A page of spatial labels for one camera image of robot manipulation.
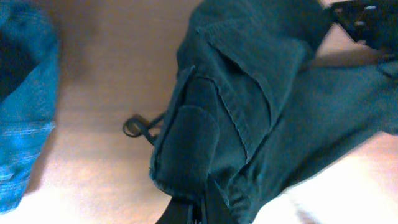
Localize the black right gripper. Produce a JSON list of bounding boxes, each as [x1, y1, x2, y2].
[[328, 0, 397, 52]]

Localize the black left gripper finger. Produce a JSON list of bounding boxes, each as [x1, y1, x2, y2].
[[154, 180, 240, 224]]

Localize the black trousers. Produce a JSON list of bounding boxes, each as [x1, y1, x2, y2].
[[123, 0, 397, 223]]

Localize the folded blue jeans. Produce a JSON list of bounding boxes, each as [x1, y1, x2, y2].
[[1, 1, 60, 213]]

